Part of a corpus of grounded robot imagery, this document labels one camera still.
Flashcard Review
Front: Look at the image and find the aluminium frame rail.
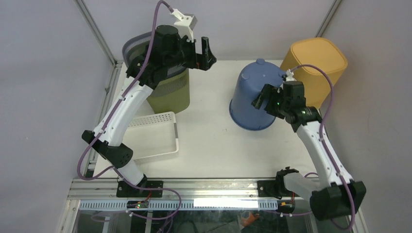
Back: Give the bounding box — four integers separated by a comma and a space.
67, 178, 275, 200

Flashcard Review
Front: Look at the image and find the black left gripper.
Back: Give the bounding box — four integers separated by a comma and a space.
165, 33, 216, 71

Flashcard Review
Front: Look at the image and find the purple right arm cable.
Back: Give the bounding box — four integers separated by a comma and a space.
291, 64, 356, 231

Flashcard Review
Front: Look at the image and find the olive green ribbed basket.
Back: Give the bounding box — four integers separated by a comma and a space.
147, 67, 190, 114

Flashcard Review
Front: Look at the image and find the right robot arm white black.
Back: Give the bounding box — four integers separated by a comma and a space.
252, 81, 366, 221

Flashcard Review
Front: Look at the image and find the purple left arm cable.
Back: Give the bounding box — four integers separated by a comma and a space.
76, 0, 174, 182

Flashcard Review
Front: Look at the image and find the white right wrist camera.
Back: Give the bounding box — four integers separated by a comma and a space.
282, 69, 296, 82

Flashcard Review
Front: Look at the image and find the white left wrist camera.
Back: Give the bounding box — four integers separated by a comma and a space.
171, 8, 198, 43

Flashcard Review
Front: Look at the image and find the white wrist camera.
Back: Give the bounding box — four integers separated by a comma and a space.
282, 69, 296, 82
171, 8, 198, 43

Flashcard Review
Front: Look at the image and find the white slotted cable duct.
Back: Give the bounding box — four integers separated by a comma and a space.
79, 198, 278, 211

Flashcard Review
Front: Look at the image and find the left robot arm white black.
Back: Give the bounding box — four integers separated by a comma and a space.
79, 25, 217, 197

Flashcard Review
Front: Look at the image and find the dark grey inner basket liner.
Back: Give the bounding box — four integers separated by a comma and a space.
122, 32, 187, 79

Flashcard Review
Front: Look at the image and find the blue plastic bucket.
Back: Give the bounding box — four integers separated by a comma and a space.
229, 58, 285, 131

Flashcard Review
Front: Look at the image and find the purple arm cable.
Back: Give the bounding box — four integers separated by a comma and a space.
291, 64, 356, 231
76, 0, 174, 182

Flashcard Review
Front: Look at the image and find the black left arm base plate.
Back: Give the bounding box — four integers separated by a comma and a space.
116, 180, 164, 198

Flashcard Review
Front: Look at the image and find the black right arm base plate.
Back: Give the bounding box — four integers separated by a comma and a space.
257, 180, 292, 199

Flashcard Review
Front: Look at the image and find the yellow ribbed basket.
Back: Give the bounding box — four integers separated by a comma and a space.
279, 37, 348, 109

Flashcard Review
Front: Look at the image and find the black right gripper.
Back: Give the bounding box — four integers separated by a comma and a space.
250, 84, 290, 120

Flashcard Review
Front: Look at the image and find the white perforated plastic tray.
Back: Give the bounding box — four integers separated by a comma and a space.
123, 112, 179, 164

